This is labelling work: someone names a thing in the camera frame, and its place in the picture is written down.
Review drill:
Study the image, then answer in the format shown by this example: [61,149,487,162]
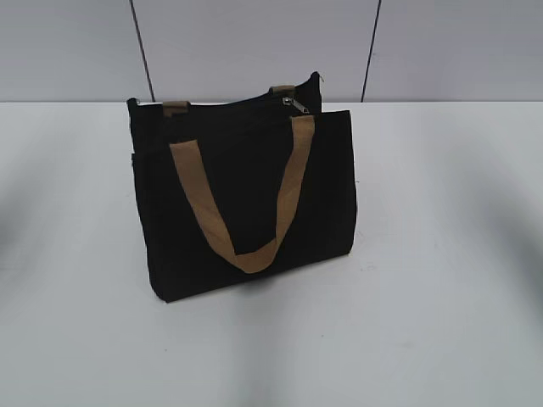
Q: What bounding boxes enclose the black tote bag tan handles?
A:
[126,73,357,303]

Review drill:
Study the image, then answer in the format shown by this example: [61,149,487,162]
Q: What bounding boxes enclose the silver zipper pull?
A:
[282,97,311,116]

